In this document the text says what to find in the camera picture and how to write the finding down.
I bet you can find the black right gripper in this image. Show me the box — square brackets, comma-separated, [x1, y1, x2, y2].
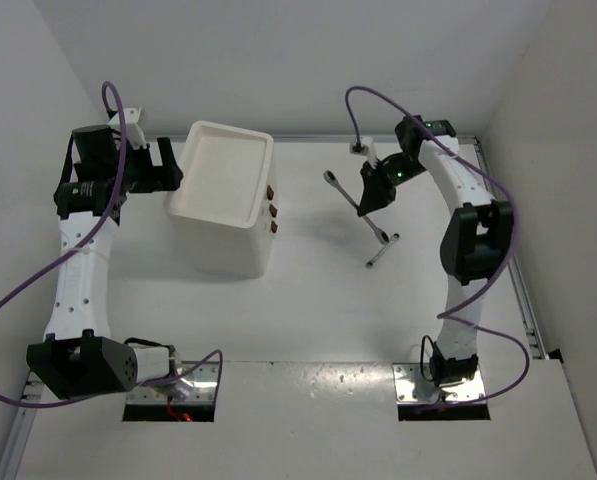
[359, 154, 428, 216]

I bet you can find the small combination wrench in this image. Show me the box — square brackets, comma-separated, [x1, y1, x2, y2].
[365, 233, 400, 269]

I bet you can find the large ratchet wrench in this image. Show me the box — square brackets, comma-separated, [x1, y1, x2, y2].
[323, 170, 390, 245]

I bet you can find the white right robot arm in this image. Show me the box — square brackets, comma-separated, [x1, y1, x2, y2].
[356, 116, 514, 387]

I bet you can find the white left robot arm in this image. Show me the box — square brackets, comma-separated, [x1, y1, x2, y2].
[26, 125, 183, 400]

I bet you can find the white drawer cabinet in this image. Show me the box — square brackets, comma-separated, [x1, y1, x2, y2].
[164, 121, 280, 278]

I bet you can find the white front cover board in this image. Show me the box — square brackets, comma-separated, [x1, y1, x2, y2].
[17, 361, 596, 479]

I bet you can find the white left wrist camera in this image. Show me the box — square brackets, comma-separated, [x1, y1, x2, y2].
[106, 106, 147, 150]

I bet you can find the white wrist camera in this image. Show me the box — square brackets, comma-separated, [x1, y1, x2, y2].
[349, 136, 378, 169]
[106, 106, 147, 150]

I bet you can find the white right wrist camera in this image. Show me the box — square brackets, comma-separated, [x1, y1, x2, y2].
[349, 136, 378, 169]

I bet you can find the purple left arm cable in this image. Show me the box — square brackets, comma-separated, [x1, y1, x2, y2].
[0, 81, 223, 409]

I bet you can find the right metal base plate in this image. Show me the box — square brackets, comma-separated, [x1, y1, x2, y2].
[392, 363, 486, 406]

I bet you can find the metal base plate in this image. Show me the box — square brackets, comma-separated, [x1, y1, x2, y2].
[392, 363, 486, 406]
[125, 362, 220, 407]

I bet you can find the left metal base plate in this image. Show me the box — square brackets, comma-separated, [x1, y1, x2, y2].
[125, 362, 220, 407]

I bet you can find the aluminium frame rail left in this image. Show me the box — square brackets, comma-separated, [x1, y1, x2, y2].
[0, 372, 44, 480]

